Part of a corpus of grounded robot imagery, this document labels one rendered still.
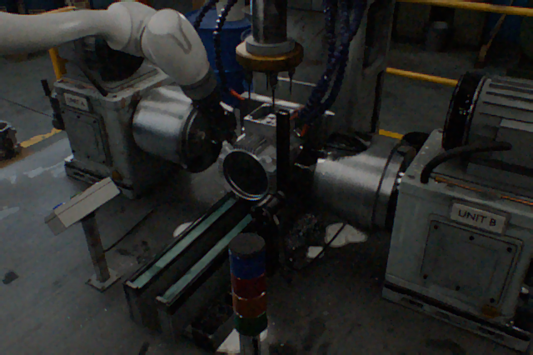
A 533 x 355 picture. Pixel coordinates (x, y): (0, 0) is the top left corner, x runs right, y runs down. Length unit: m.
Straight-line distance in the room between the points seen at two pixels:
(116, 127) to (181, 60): 0.56
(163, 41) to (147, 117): 0.49
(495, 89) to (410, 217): 0.32
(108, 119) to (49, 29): 0.67
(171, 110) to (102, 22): 0.41
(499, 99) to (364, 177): 0.33
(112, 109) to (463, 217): 1.02
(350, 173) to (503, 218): 0.35
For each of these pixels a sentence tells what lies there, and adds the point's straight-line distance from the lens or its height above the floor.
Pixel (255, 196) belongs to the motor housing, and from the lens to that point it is 1.38.
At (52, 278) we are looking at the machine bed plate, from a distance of 1.47.
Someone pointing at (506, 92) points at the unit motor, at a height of 1.35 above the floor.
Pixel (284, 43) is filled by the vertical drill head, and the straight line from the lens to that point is 1.27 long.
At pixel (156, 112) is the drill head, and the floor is 1.13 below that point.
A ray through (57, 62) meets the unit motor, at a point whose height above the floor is 1.19.
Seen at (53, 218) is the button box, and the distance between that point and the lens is 1.22.
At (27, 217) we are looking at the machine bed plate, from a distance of 1.73.
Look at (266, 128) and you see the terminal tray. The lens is 1.33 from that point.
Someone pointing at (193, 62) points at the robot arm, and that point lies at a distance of 1.08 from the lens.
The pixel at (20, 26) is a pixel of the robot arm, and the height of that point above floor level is 1.52.
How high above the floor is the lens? 1.73
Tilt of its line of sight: 33 degrees down
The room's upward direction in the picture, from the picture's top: 1 degrees counter-clockwise
